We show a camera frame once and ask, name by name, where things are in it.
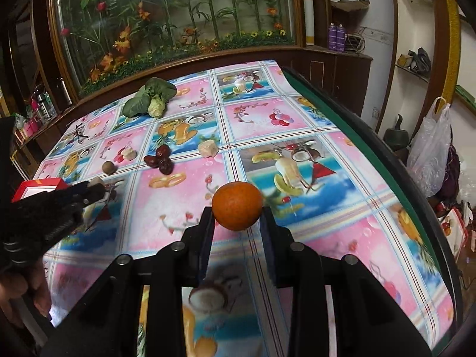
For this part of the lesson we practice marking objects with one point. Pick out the clear plastic bag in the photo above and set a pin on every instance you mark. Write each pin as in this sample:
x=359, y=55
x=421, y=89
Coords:
x=427, y=152

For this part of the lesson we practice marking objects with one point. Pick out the fruit print carton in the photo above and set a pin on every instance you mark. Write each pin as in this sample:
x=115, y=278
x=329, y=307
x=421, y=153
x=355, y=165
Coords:
x=454, y=228

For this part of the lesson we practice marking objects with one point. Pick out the silver flask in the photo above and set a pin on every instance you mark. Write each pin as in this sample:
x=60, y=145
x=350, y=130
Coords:
x=64, y=92

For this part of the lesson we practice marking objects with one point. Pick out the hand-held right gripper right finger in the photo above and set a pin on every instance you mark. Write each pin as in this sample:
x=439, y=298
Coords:
x=268, y=253

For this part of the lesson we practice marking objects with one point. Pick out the purple spray can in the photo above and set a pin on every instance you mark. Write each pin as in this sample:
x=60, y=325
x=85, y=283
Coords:
x=340, y=38
x=332, y=37

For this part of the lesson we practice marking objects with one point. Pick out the fruit print tablecloth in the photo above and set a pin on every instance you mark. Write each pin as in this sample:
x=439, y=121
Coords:
x=167, y=200

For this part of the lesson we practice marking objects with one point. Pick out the dark dried stem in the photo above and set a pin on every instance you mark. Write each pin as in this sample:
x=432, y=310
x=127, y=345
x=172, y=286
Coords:
x=78, y=132

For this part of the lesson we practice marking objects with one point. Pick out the red gift box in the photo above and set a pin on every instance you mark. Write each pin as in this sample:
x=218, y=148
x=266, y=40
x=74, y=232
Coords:
x=37, y=186

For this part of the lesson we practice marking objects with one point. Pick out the yellow box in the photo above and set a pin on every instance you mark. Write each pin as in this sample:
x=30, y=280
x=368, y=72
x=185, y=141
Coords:
x=403, y=59

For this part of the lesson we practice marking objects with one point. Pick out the large orange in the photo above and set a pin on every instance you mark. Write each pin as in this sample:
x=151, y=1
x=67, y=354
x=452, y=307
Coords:
x=236, y=204

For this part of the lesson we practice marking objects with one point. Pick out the black bag on shelf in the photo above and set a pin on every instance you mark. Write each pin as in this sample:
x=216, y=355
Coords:
x=422, y=61

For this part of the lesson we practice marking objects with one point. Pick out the brown round fruit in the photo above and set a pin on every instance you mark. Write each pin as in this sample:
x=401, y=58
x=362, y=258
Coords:
x=109, y=166

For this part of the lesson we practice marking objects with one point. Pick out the person's left hand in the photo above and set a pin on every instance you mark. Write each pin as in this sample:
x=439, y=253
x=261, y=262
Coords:
x=22, y=286

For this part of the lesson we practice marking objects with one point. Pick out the brown flat basket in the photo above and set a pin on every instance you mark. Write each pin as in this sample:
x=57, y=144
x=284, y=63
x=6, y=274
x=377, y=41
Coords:
x=349, y=6

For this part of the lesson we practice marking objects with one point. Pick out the green bok choy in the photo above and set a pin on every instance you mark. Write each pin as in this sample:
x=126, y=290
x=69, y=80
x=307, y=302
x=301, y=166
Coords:
x=148, y=98

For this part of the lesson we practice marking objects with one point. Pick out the gold-edged wooden pillar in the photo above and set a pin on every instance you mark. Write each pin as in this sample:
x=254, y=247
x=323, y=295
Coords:
x=448, y=37

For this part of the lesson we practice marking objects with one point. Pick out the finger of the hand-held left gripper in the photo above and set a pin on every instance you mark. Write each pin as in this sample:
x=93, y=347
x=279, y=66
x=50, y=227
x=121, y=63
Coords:
x=89, y=197
x=72, y=189

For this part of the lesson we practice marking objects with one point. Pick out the wooden cabinet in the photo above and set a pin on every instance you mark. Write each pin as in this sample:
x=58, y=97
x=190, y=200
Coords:
x=346, y=78

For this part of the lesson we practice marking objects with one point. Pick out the dark thermos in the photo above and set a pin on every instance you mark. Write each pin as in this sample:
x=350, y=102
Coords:
x=44, y=104

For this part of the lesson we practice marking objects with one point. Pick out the green board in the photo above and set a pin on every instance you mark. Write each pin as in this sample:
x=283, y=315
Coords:
x=465, y=96

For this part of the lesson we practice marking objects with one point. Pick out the maroon bag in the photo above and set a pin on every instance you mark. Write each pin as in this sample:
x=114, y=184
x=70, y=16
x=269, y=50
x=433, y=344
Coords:
x=452, y=178

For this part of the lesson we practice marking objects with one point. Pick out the dark pot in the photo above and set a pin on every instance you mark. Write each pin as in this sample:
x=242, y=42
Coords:
x=397, y=138

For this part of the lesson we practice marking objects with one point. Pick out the glass artificial flower display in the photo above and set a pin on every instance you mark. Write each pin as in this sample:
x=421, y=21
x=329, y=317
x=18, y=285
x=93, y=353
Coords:
x=186, y=7

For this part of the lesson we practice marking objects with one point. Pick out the peeled banana piece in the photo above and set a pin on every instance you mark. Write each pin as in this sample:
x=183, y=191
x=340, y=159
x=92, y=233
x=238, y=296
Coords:
x=207, y=147
x=128, y=153
x=97, y=181

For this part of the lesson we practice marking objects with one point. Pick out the white roll with yellow bands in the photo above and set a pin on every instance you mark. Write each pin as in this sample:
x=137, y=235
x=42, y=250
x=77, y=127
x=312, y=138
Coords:
x=307, y=7

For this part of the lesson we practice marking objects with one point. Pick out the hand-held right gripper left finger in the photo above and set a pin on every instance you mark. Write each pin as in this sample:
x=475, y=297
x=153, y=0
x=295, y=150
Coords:
x=207, y=249

